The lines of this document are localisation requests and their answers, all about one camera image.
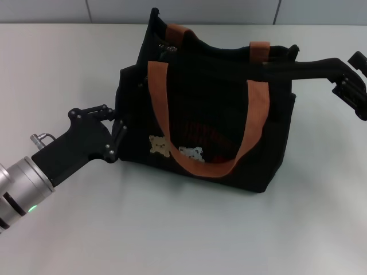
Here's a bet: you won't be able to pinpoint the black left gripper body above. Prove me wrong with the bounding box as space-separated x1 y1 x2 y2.
30 108 119 187

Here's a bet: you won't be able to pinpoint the black food bag orange handles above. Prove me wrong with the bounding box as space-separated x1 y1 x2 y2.
114 7 346 195

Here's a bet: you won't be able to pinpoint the left gripper cable connector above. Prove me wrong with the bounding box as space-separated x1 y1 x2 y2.
30 132 57 151

